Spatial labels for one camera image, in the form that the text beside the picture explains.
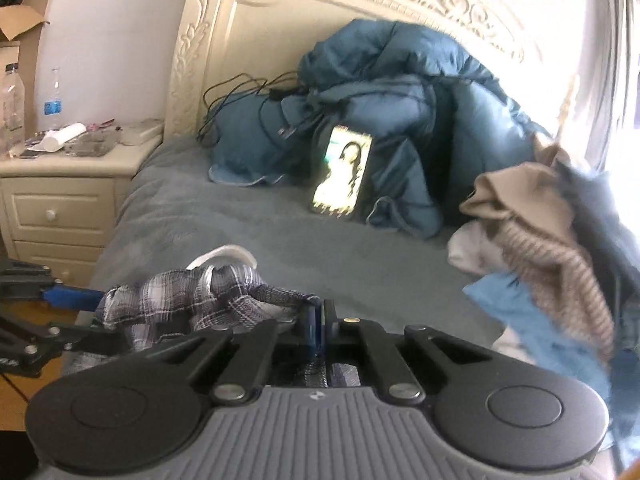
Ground cream nightstand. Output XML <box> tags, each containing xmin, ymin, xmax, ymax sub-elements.
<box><xmin>0</xmin><ymin>120</ymin><xmax>166</xmax><ymax>286</ymax></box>

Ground smartphone with lit screen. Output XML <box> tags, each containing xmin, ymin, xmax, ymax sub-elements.
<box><xmin>310</xmin><ymin>125</ymin><xmax>373</xmax><ymax>221</ymax></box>

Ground brown cardboard box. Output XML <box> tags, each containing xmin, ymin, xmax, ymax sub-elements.
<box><xmin>0</xmin><ymin>5</ymin><xmax>51</xmax><ymax>43</ymax></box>

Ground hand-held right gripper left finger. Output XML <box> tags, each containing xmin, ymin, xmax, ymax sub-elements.
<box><xmin>147</xmin><ymin>300</ymin><xmax>323</xmax><ymax>405</ymax></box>

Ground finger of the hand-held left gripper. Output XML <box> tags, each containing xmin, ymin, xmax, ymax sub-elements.
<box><xmin>0</xmin><ymin>258</ymin><xmax>103</xmax><ymax>311</ymax></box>
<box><xmin>0</xmin><ymin>316</ymin><xmax>133</xmax><ymax>378</ymax></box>

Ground thin black cable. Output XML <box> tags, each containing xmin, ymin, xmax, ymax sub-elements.
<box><xmin>0</xmin><ymin>371</ymin><xmax>31</xmax><ymax>406</ymax></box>

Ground clear plastic tray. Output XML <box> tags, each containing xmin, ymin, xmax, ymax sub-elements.
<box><xmin>65</xmin><ymin>130</ymin><xmax>118</xmax><ymax>157</ymax></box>

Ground tangled black cables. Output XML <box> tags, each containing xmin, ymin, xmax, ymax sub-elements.
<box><xmin>197</xmin><ymin>72</ymin><xmax>321</xmax><ymax>143</ymax></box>

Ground brown striped knit garment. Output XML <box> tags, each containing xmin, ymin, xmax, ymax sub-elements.
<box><xmin>500</xmin><ymin>220</ymin><xmax>616</xmax><ymax>361</ymax></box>

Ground black white plaid shirt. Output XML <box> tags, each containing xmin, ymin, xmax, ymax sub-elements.
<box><xmin>62</xmin><ymin>260</ymin><xmax>361</xmax><ymax>386</ymax></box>

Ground dark blue quilted duvet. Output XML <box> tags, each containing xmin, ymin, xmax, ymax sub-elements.
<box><xmin>207</xmin><ymin>19</ymin><xmax>556</xmax><ymax>240</ymax></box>

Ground white tube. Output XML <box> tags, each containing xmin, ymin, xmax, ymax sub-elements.
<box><xmin>32</xmin><ymin>122</ymin><xmax>86</xmax><ymax>152</ymax></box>

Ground blue label water bottle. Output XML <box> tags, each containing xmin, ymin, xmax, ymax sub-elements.
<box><xmin>42</xmin><ymin>67</ymin><xmax>63</xmax><ymax>131</ymax></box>

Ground grey window curtain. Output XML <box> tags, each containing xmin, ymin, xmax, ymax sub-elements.
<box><xmin>585</xmin><ymin>0</ymin><xmax>640</xmax><ymax>171</ymax></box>

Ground small white box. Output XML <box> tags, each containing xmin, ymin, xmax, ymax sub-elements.
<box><xmin>120</xmin><ymin>119</ymin><xmax>165</xmax><ymax>146</ymax></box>

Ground cream carved bed headboard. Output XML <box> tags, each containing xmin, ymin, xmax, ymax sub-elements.
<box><xmin>165</xmin><ymin>0</ymin><xmax>601</xmax><ymax>161</ymax></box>

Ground clear empty plastic bottle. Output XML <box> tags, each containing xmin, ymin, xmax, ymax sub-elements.
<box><xmin>2</xmin><ymin>62</ymin><xmax>26</xmax><ymax>156</ymax></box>

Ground beige crumpled garment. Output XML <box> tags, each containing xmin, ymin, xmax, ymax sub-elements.
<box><xmin>460</xmin><ymin>132</ymin><xmax>576</xmax><ymax>241</ymax></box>

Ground dark blue-grey garment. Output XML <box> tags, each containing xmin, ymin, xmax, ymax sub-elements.
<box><xmin>555</xmin><ymin>160</ymin><xmax>640</xmax><ymax>341</ymax></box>

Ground white garment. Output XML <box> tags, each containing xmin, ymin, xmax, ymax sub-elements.
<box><xmin>447</xmin><ymin>220</ymin><xmax>501</xmax><ymax>276</ymax></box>

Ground white curved strip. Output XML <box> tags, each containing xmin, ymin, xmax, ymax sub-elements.
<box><xmin>187</xmin><ymin>244</ymin><xmax>258</xmax><ymax>272</ymax></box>

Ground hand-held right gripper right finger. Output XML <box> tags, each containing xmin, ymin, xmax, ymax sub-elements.
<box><xmin>324</xmin><ymin>300</ymin><xmax>493</xmax><ymax>402</ymax></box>

